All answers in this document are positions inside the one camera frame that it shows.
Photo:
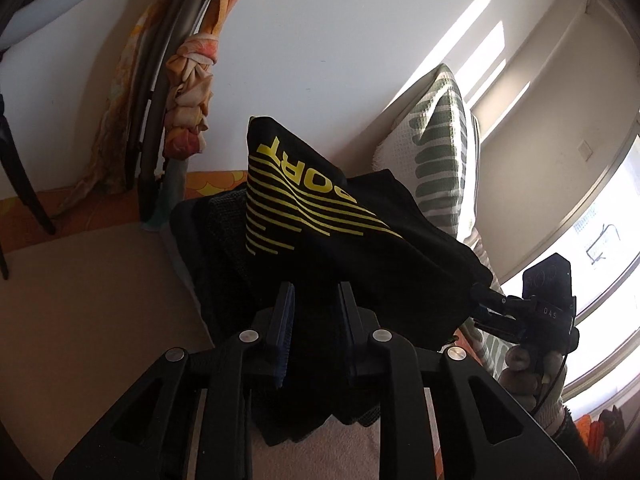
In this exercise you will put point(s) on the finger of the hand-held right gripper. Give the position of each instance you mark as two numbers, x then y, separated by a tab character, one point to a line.
502	322
500	301

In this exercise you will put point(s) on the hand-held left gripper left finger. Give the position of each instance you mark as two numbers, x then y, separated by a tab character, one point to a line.
284	330

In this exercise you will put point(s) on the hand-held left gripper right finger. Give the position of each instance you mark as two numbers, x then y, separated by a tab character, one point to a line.
348	310

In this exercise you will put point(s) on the black pants with yellow stripes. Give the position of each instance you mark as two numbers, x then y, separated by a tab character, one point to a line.
350	260

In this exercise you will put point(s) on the person's right forearm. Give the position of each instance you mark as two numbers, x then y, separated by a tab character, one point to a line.
575	435

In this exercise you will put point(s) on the person's right hand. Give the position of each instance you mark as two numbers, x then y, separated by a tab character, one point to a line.
525	375

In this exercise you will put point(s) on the window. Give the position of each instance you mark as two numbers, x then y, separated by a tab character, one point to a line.
610	310

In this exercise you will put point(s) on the white pillow with green pattern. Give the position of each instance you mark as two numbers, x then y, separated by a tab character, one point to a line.
440	160

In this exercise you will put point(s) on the bed with orange floral sheet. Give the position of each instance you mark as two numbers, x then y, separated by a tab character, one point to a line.
210	182

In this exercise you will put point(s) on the teal cloth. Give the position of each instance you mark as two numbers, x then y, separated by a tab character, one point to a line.
167	195

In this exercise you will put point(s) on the pink bed cover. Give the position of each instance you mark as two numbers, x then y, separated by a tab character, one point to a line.
100	310

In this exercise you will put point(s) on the folded black metal stand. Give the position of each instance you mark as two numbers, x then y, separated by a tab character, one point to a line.
155	110

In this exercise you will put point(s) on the folded chair with orange scarf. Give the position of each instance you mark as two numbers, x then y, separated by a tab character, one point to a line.
195	85

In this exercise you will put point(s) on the black tripod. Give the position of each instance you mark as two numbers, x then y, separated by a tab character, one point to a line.
20	180

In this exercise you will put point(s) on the white wall socket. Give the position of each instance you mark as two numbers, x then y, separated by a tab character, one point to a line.
585	151

